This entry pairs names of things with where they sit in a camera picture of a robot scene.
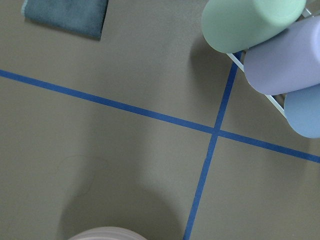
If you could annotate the green cup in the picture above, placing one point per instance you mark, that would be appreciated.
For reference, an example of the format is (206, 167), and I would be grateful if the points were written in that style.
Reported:
(230, 26)

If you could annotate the pink bowl with ice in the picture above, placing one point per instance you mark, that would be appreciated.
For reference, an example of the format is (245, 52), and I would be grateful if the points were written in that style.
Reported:
(108, 233)

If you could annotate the grey folded cloth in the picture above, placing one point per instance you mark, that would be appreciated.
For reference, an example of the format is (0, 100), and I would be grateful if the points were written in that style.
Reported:
(82, 17)

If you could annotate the blue cup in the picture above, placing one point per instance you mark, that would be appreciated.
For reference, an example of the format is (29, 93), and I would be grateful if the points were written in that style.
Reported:
(302, 111)

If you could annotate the purple cup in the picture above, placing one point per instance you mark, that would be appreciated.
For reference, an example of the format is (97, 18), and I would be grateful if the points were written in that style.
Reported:
(285, 62)

